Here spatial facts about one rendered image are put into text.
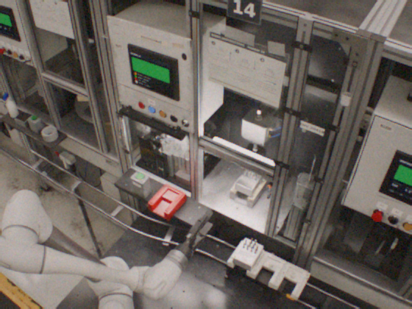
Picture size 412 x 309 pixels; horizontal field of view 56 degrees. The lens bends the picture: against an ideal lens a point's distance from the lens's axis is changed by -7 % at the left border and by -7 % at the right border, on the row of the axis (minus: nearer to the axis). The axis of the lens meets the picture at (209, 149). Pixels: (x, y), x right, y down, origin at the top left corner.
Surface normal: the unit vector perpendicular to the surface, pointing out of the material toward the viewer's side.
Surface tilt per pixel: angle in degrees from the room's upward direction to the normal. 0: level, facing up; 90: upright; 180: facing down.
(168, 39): 90
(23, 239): 30
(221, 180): 0
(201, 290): 0
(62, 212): 0
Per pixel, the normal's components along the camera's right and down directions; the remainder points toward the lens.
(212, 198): 0.00, -0.72
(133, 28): -0.53, 0.59
